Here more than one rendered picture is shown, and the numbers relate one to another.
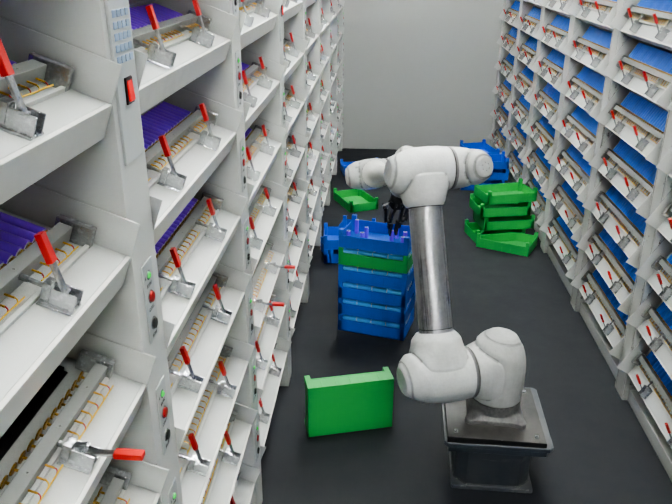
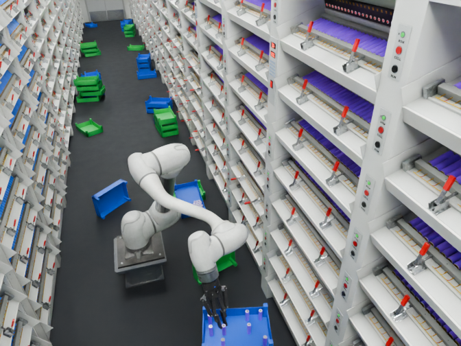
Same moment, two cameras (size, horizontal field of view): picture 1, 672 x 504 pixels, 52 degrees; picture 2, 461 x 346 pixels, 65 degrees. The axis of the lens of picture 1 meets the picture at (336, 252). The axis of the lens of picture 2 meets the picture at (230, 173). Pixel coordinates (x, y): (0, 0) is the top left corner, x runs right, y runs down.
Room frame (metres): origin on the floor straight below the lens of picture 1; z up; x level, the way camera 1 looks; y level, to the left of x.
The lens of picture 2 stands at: (3.63, -0.53, 1.91)
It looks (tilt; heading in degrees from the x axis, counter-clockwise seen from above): 33 degrees down; 159
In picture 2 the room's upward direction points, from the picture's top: 2 degrees counter-clockwise
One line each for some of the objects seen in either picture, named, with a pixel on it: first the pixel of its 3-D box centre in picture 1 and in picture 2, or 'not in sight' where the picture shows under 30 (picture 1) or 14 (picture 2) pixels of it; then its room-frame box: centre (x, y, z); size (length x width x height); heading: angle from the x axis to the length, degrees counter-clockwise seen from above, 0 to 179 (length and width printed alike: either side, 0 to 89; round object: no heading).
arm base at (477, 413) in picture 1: (493, 398); (138, 246); (1.82, -0.50, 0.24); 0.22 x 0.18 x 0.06; 173
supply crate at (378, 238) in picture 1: (379, 234); (236, 329); (2.72, -0.18, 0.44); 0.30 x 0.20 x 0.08; 71
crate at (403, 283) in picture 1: (378, 268); not in sight; (2.72, -0.18, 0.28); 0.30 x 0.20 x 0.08; 71
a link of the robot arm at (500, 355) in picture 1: (496, 364); (135, 227); (1.79, -0.49, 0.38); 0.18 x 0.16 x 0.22; 106
